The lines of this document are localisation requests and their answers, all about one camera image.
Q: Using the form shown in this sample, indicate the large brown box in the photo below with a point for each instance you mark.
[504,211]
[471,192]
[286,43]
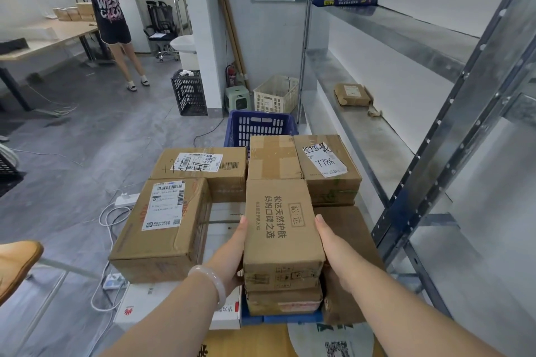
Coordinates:
[351,223]
[284,300]

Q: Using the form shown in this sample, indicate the metal shelving rack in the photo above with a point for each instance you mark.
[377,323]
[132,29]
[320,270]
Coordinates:
[398,34]

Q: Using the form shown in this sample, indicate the cardboard box with white label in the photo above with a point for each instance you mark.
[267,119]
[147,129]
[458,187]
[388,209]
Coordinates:
[134,252]

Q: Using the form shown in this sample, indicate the white round chair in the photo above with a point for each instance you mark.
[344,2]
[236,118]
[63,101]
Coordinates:
[184,43]

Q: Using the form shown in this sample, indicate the cream plastic basket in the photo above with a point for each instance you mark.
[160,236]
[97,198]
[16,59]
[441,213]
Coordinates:
[272,101]

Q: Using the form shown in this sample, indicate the black desktop printer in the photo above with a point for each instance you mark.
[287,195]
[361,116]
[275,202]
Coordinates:
[12,46]

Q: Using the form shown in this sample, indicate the dark blue plastic crate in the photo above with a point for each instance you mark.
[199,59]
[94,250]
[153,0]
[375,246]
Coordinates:
[259,116]

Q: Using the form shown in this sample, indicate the box with Chinese print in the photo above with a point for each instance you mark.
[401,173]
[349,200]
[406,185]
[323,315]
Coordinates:
[284,202]

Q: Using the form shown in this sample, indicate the person's left forearm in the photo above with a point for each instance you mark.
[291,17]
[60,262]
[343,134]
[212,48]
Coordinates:
[167,319]

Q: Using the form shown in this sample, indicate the black plastic crate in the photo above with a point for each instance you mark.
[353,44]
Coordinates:
[188,93]
[8,168]

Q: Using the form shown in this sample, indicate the white power strip with plugs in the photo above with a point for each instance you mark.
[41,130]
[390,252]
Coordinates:
[114,282]

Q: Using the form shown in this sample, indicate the yellow printed cardboard box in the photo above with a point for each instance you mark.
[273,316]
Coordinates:
[251,344]

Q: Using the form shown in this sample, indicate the white rag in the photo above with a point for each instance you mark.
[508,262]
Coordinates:
[186,73]

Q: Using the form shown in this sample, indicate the red fire extinguisher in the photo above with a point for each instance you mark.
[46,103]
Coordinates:
[231,75]

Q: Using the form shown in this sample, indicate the wooden poles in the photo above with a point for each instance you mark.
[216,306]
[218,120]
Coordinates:
[228,26]

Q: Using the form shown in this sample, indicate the cardboard scrap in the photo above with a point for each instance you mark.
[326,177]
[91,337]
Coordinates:
[374,112]

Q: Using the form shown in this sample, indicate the box with scribbled label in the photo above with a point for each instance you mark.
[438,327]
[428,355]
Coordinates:
[163,168]

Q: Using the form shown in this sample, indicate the green plastic stool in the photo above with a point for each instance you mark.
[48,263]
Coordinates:
[236,91]

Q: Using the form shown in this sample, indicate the person's right forearm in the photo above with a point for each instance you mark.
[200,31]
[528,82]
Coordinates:
[418,319]

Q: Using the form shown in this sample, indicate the pile of small parcels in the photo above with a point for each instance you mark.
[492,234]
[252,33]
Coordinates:
[75,13]

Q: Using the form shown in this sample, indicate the person's right hand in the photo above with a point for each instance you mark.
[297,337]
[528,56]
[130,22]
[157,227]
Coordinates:
[347,264]

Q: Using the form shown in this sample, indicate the white router box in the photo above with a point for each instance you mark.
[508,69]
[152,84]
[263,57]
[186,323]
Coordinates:
[226,210]
[138,298]

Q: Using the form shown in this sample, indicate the long wooden work table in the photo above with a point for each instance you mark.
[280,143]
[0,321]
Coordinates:
[54,32]

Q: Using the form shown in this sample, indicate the office chair with castors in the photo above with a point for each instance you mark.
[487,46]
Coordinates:
[167,53]

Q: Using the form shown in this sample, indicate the white standing air conditioner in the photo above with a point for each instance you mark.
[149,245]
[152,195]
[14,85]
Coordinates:
[125,1]

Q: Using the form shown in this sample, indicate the person's left hand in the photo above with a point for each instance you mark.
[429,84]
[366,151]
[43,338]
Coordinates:
[228,252]

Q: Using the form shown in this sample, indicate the metal stair railing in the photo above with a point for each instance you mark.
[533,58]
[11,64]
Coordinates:
[181,5]

